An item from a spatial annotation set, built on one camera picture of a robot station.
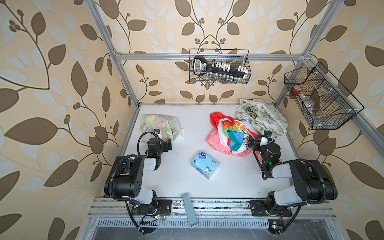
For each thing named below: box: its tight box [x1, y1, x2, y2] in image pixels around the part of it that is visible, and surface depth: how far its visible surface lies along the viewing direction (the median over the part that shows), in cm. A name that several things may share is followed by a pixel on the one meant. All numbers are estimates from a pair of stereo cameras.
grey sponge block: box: [182, 192, 198, 229], surface depth 75 cm
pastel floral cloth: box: [139, 114, 185, 142], surface depth 101 cm
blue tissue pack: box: [191, 150, 220, 180], surface depth 86 cm
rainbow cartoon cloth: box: [217, 118, 251, 155], surface depth 91 cm
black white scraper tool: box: [193, 56, 246, 79], surface depth 86 cm
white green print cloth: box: [236, 98, 289, 138], surface depth 101 cm
